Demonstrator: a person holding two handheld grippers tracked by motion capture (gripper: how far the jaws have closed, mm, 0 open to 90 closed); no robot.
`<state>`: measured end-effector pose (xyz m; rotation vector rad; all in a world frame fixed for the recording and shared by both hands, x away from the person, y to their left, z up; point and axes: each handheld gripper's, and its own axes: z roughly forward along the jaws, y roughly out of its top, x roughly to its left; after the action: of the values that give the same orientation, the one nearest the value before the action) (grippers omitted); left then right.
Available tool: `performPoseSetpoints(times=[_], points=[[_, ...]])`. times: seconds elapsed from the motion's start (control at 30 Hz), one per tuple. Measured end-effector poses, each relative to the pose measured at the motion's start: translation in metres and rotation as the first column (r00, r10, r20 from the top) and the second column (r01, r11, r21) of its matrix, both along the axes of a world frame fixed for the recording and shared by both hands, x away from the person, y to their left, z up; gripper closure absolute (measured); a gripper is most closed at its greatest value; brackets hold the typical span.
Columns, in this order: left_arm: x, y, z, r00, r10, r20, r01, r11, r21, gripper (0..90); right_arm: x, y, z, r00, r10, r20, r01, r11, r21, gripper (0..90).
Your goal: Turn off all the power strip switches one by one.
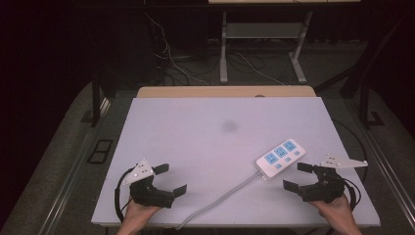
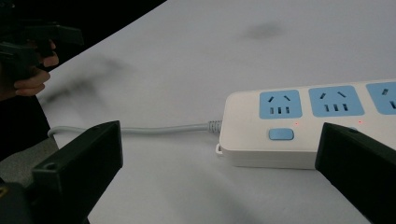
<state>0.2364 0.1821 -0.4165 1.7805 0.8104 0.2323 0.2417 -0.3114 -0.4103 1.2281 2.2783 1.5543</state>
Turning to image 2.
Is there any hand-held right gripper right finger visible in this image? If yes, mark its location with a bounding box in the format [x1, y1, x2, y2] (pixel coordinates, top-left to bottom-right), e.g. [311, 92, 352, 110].
[314, 121, 396, 224]

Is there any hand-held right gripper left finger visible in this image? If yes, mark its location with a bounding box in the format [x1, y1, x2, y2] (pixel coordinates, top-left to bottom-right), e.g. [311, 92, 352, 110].
[30, 119, 124, 224]

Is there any white and blue power strip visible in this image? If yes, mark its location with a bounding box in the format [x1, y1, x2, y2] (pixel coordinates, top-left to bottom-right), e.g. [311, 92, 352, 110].
[215, 78, 396, 171]

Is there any grey power strip cable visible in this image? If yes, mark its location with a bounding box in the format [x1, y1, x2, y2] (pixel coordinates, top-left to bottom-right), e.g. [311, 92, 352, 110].
[47, 119, 223, 139]

